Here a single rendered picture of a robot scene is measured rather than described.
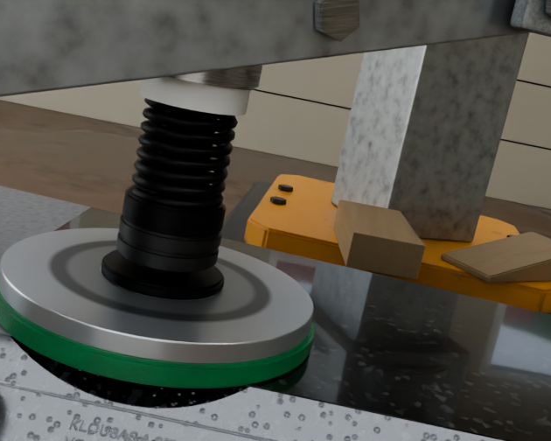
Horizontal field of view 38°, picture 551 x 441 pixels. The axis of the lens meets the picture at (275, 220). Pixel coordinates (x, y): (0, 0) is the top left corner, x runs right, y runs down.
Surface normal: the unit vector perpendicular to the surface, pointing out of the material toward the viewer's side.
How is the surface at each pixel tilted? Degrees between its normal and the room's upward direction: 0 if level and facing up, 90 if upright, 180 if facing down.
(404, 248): 90
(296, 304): 0
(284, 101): 90
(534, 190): 90
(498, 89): 90
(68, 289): 0
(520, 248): 11
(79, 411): 45
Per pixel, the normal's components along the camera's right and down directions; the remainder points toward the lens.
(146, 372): 0.12, 0.26
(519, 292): -0.12, 0.22
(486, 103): 0.39, 0.30
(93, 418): 0.10, -0.51
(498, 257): 0.04, -0.94
